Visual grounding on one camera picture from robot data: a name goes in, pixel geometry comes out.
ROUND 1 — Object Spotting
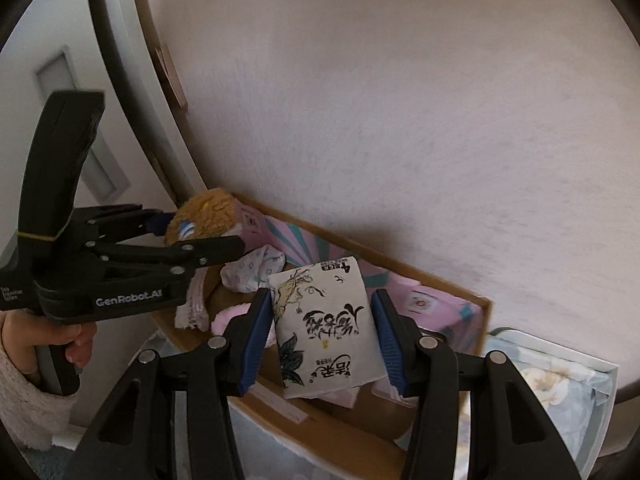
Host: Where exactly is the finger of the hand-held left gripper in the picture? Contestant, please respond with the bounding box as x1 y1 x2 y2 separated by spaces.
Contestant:
87 234 246 287
85 204 175 246

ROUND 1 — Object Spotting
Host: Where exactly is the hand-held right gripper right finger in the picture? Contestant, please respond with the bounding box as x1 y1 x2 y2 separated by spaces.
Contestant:
371 288 576 480

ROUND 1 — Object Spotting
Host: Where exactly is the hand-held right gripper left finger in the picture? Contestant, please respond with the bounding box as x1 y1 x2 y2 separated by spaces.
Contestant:
65 287 273 480

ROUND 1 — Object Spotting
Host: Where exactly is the pink fluffy scrunchie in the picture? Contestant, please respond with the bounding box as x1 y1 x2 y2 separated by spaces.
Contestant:
211 305 276 348

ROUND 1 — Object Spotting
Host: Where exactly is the brown plush toy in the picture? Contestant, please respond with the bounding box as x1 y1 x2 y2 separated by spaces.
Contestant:
165 188 243 247

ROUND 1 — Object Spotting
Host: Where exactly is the white patterned tissue packet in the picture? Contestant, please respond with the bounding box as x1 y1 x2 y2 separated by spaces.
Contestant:
221 245 287 293

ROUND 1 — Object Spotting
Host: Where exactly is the ink print tissue pack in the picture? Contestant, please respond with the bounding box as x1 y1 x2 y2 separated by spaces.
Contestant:
267 256 388 400

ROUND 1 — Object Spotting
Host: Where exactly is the pink printed cardboard box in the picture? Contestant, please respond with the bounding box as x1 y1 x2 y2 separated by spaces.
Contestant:
150 192 493 466

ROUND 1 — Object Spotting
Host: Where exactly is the white fluffy sleeved forearm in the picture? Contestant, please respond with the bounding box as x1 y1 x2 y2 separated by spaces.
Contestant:
0 345 77 453

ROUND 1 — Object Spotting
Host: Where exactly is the person's left hand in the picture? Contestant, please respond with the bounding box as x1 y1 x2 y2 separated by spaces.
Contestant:
0 311 98 376

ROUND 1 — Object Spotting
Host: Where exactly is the small brown wooden block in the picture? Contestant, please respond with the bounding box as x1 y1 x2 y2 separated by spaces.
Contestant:
154 45 189 109

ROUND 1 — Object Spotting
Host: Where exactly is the white door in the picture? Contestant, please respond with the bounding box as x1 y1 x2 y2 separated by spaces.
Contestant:
0 0 181 286

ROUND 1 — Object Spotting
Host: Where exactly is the white door frame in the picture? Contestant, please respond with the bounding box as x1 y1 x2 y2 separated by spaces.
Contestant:
127 0 211 211

